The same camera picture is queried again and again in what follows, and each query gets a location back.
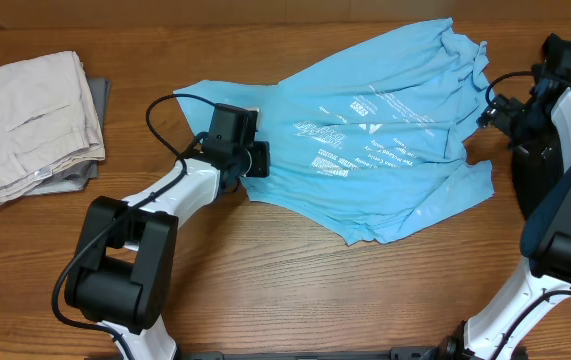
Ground folded beige trousers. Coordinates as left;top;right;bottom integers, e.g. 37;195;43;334
0;51;105;205

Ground folded grey garment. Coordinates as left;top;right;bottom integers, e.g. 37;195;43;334
23;77;111;196

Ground light blue t-shirt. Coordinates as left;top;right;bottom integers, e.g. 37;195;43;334
177;18;494;244

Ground black garment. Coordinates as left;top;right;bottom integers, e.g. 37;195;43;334
510;33;571;221

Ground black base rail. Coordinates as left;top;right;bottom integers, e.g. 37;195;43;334
172;347;456;360

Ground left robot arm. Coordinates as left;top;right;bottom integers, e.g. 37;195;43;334
52;103;270;359

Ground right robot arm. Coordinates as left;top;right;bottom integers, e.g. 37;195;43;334
390;34;571;360

